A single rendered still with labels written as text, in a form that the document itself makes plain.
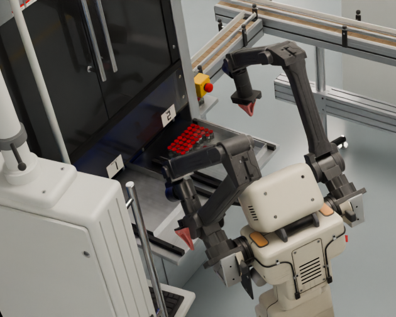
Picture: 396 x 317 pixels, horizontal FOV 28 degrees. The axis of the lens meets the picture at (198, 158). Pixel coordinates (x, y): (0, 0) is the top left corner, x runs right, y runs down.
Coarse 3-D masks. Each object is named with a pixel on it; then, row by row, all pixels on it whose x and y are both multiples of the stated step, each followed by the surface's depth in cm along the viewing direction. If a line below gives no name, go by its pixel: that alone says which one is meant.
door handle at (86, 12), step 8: (80, 0) 246; (88, 16) 250; (88, 24) 252; (88, 32) 254; (96, 48) 258; (96, 56) 260; (96, 64) 263; (96, 72) 266; (104, 72) 265; (104, 80) 266
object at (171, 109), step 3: (168, 108) 314; (171, 108) 315; (174, 108) 317; (165, 111) 313; (171, 111) 316; (174, 111) 318; (162, 114) 311; (165, 114) 313; (168, 114) 315; (171, 114) 317; (174, 114) 318; (162, 117) 312; (165, 117) 314; (168, 117) 316; (171, 117) 317; (162, 120) 313; (165, 120) 314; (168, 120) 316; (165, 123) 315
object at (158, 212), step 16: (128, 176) 312; (144, 176) 311; (160, 176) 306; (144, 192) 304; (160, 192) 302; (128, 208) 298; (144, 208) 297; (160, 208) 296; (176, 208) 291; (160, 224) 285
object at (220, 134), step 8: (200, 120) 327; (208, 128) 327; (216, 128) 323; (216, 136) 323; (224, 136) 322; (232, 136) 321; (256, 144) 314; (264, 144) 311; (256, 152) 312; (264, 152) 311; (160, 160) 315; (240, 160) 310; (208, 168) 309; (216, 168) 309; (208, 176) 302; (216, 176) 305; (224, 176) 304
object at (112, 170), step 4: (120, 156) 297; (116, 160) 296; (120, 160) 298; (112, 164) 294; (120, 164) 298; (108, 168) 293; (112, 168) 295; (116, 168) 297; (120, 168) 299; (108, 172) 294; (112, 172) 296; (116, 172) 298; (112, 176) 296
